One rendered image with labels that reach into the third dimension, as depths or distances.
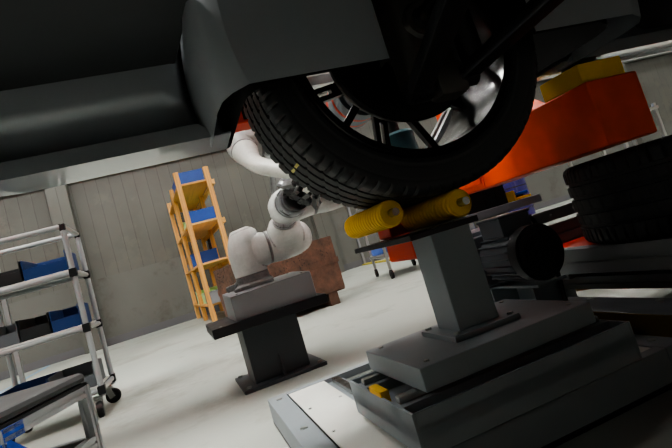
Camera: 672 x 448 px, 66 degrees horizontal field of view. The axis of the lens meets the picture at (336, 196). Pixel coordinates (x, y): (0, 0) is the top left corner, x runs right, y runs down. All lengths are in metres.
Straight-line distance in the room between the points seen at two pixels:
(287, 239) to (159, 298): 7.13
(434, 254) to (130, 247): 8.55
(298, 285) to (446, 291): 1.23
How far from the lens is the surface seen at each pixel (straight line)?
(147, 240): 9.46
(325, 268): 4.57
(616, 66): 1.48
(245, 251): 2.38
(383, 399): 1.08
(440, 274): 1.12
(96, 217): 9.59
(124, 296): 9.43
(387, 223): 1.07
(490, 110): 1.17
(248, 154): 1.86
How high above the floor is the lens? 0.48
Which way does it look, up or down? 5 degrees up
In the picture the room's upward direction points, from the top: 17 degrees counter-clockwise
